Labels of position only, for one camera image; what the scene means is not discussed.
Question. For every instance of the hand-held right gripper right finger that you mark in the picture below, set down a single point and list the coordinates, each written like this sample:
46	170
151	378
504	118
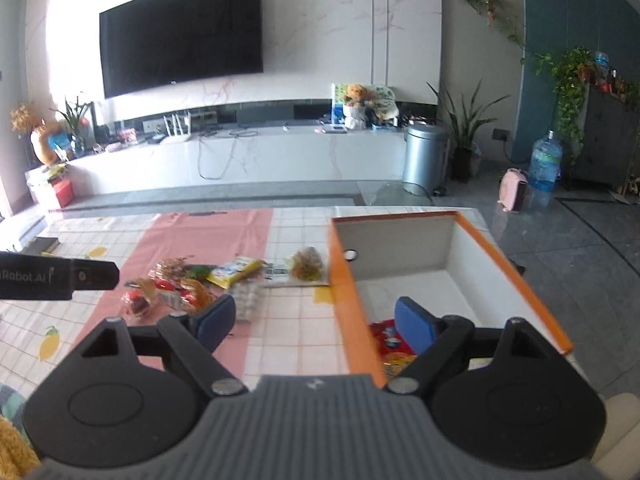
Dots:
415	325

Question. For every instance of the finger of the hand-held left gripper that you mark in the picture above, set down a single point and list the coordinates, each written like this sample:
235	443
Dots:
97	275

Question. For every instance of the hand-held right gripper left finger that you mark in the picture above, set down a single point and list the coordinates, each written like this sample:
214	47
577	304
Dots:
217	321

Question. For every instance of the red printed snack packet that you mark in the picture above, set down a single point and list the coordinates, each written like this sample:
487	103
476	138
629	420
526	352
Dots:
385	345

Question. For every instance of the orange red snack bag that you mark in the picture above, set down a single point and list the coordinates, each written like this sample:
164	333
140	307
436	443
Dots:
192	292

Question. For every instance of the small red snack packet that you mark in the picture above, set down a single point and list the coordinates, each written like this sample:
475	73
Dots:
139	305

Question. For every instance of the yellow snack packet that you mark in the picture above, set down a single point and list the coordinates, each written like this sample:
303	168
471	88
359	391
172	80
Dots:
232	271

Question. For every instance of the green snack packet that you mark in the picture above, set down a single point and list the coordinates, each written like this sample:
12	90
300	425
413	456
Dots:
202	271

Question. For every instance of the orange cardboard box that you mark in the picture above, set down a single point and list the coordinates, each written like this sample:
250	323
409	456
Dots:
350	300

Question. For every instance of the golden brown snack packet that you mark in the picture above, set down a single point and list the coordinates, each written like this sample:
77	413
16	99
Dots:
170	266

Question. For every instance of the white snack packet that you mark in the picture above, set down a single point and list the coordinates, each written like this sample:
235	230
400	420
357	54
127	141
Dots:
277	272

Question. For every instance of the clear bag of yellow chips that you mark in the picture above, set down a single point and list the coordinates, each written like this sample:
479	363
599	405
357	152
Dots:
307	264

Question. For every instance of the pink checked tablecloth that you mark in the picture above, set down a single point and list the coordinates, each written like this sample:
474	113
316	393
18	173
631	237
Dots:
300	330

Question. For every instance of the red box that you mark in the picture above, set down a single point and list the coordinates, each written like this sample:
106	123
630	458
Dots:
62	194

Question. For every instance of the dried yellow flowers in vase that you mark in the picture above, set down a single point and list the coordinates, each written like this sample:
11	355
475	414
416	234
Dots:
42	145

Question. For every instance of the small green potted plant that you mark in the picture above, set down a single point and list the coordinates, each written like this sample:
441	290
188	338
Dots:
75	120

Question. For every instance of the white router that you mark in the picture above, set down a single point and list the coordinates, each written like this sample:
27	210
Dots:
177	135

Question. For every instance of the silver trash can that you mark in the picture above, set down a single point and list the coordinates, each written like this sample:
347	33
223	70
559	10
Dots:
424	160

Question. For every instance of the pink space heater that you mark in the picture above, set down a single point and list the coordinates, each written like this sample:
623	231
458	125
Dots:
512	190

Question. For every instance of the potted long-leaf plant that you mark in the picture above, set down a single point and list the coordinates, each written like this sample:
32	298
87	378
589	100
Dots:
464	165

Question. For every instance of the yellow fuzzy cloth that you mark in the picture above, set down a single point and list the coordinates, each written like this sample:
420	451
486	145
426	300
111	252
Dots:
15	450

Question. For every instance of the white television cabinet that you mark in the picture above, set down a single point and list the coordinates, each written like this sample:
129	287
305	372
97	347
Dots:
280	155

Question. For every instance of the blue water bottle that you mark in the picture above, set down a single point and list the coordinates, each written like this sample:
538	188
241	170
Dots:
545	160

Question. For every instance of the plush bear flower bouquet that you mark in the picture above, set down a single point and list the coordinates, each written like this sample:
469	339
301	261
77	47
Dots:
356	94

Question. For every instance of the grey cabinet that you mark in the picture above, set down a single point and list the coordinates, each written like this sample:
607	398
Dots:
610	135

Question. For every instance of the trailing green pothos plant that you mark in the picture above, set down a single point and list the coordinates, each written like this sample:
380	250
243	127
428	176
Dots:
570	85

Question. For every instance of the black wall television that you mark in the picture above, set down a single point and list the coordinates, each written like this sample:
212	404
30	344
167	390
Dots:
180	35

